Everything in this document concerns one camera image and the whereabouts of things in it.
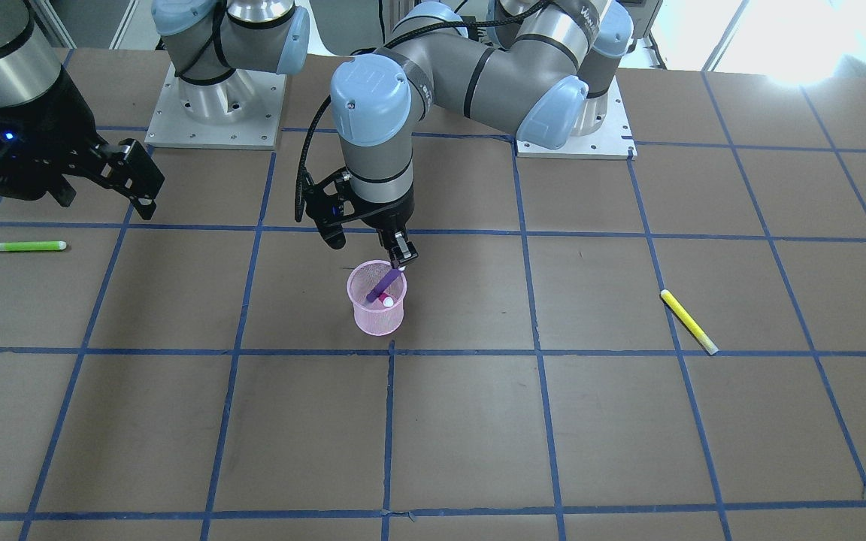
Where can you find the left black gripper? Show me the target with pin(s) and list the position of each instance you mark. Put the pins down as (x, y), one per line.
(386, 213)

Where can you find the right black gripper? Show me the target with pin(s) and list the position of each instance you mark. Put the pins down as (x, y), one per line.
(65, 113)

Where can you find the purple highlighter pen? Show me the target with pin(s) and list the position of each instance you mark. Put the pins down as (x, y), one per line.
(386, 281)

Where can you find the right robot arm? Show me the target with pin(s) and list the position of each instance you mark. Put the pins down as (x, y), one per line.
(207, 41)

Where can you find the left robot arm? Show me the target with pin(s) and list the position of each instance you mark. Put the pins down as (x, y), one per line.
(545, 81)

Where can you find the pink mesh cup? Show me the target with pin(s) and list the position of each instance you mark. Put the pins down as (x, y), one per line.
(372, 318)

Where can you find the green highlighter pen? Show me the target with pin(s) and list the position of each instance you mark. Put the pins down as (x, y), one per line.
(47, 246)

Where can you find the yellow highlighter pen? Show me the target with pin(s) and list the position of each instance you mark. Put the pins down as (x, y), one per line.
(700, 336)

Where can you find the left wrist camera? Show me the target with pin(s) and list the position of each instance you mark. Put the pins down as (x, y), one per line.
(324, 203)

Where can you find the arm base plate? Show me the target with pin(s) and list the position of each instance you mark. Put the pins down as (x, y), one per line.
(602, 132)
(215, 124)

